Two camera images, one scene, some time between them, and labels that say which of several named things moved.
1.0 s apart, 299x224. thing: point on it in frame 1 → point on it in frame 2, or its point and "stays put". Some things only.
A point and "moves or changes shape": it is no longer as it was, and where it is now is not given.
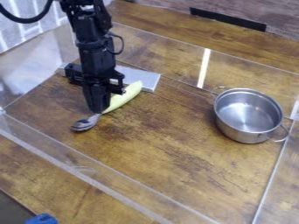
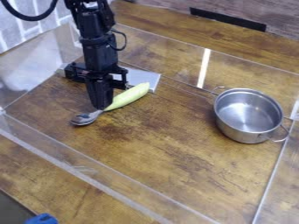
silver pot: [247, 115] stays put
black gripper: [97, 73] stays put
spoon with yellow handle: [117, 100] moves or changes shape
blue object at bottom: [41, 219] stays put
